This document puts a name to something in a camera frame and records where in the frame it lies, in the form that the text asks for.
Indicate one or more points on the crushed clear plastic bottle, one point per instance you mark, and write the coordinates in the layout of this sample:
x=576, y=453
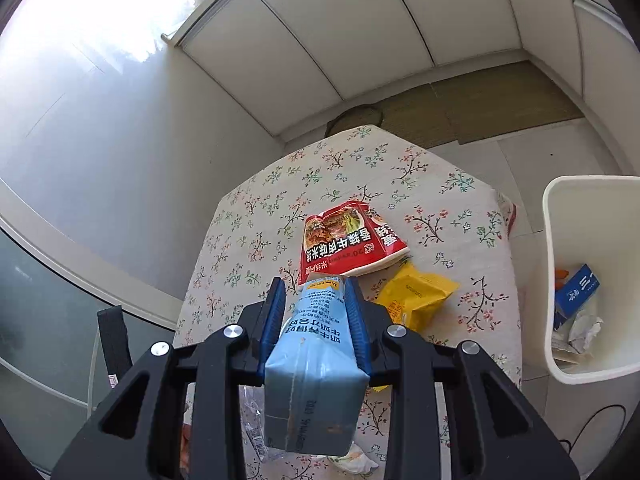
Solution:
x=255, y=425

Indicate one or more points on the frosted glass sliding door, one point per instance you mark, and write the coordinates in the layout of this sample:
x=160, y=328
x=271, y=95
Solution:
x=40, y=310

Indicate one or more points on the yellow snack packet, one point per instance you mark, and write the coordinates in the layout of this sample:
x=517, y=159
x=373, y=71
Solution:
x=415, y=292

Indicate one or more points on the white kitchen countertop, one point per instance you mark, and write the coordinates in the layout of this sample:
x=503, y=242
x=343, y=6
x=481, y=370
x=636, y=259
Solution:
x=210, y=7

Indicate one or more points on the black chair back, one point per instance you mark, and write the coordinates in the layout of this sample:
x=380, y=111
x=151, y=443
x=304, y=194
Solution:
x=115, y=345

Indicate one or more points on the light blue milk carton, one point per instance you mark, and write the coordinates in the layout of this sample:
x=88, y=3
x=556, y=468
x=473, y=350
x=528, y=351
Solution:
x=310, y=375

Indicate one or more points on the white tissue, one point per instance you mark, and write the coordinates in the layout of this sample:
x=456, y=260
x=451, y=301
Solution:
x=585, y=332
x=357, y=460

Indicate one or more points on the brown floor mat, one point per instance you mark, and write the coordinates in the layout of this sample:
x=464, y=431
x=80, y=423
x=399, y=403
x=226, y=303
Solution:
x=500, y=105

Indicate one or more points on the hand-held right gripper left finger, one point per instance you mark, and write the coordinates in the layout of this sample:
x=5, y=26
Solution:
x=275, y=312

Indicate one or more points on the white kitchen cabinet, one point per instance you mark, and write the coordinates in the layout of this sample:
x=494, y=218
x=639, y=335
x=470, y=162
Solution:
x=350, y=20

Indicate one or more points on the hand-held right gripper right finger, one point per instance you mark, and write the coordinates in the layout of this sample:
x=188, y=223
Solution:
x=357, y=312

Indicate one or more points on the white plastic bin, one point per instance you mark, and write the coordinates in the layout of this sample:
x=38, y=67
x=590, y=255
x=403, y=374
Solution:
x=555, y=260

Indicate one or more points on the blue cardboard box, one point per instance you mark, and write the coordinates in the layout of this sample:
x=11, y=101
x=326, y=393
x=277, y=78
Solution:
x=580, y=290

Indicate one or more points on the red snack bag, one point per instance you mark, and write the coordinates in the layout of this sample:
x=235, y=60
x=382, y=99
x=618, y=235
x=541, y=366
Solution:
x=350, y=245

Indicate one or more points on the orange peel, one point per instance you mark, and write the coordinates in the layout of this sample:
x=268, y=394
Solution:
x=562, y=274

